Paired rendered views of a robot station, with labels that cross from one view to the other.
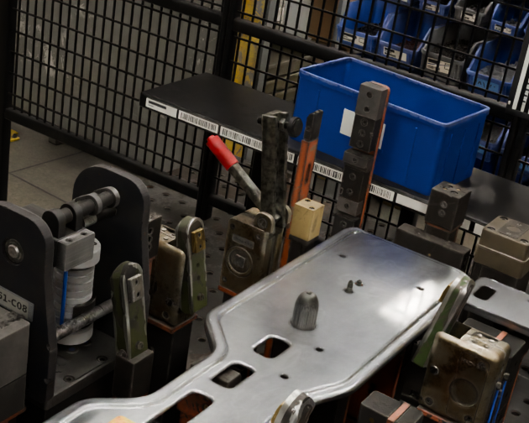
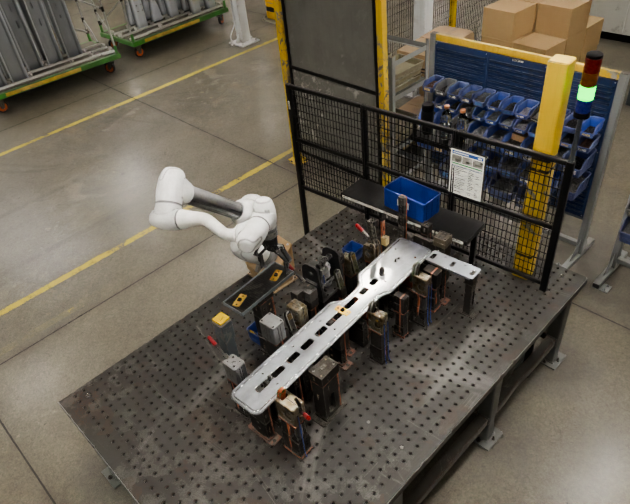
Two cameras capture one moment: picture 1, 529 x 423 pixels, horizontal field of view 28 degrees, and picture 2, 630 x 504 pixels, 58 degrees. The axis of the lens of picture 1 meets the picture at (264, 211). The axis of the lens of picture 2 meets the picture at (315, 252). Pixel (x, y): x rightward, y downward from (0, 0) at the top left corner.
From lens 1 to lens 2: 1.78 m
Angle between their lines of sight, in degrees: 20
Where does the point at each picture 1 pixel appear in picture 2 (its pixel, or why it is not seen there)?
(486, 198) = (441, 220)
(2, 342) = (311, 293)
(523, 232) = (445, 236)
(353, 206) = (402, 227)
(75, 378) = (329, 294)
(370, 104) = (401, 202)
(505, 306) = (438, 260)
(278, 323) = (375, 274)
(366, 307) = (399, 266)
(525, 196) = (454, 217)
